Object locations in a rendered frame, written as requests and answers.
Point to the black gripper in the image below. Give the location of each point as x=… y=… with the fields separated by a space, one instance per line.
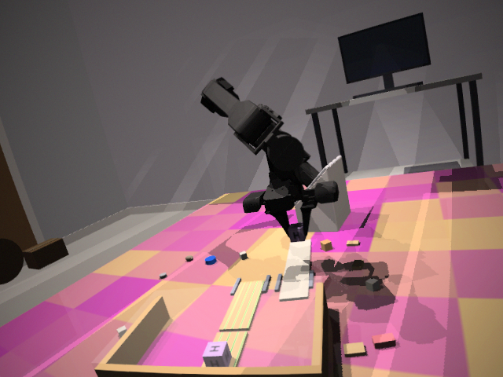
x=324 y=192

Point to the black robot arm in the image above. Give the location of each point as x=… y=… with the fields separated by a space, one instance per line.
x=253 y=124

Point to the blue short cylinder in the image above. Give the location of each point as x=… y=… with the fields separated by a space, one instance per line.
x=210 y=260

